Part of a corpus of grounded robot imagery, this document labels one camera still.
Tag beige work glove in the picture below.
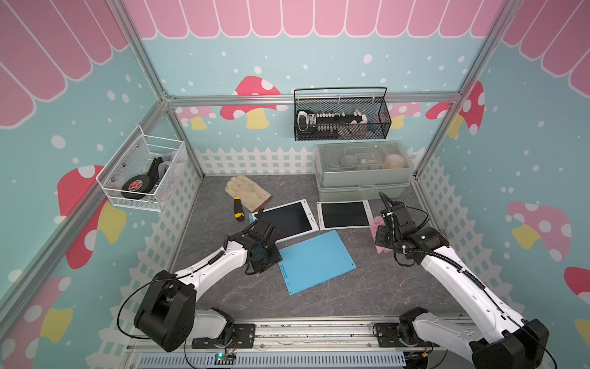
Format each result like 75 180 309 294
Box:
225 175 272 212

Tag blue drawing tablet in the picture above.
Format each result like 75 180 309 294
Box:
279 231 356 295
249 199 320 243

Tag blue front drawing tablet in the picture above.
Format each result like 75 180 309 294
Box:
279 231 356 295

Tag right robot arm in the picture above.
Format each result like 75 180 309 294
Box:
376 193 549 368

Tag black tape roll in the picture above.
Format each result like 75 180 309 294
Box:
121 175 153 200

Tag small green circuit board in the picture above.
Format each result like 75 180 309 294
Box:
214 353 236 365

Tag green plastic storage box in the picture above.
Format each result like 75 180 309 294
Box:
314 142 414 202

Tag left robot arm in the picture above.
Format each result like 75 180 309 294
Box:
116 215 282 352

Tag yellow black utility knife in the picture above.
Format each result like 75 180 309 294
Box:
234 196 245 221

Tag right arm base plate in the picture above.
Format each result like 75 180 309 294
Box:
372 322 438 352

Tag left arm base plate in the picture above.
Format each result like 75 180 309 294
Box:
191 324 256 349

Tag white drawing tablet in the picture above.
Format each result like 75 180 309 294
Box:
317 200 373 231

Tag white items in basket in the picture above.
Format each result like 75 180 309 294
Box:
295 110 368 135

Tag clear wall bin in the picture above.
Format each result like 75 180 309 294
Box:
96 126 187 212

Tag pink cleaning cloth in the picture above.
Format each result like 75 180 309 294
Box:
370 216 392 254

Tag black wire mesh basket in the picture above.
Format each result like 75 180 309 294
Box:
293 87 392 141

